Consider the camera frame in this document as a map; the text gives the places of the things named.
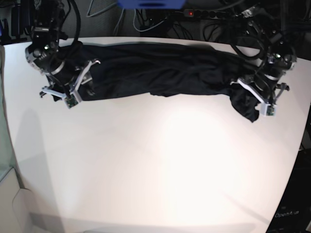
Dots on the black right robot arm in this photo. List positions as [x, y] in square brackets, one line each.
[45, 54]

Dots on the blue box on shelf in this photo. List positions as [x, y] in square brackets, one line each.
[151, 4]

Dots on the dark navy long-sleeve shirt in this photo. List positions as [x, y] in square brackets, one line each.
[167, 70]

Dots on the white power strip red switch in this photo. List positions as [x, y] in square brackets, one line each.
[205, 15]

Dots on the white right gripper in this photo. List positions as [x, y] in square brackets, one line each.
[65, 83]

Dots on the black OpenArm computer case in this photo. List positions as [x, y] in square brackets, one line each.
[293, 214]

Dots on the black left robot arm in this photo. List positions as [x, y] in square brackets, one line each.
[276, 54]

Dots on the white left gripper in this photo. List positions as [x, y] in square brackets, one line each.
[266, 93]

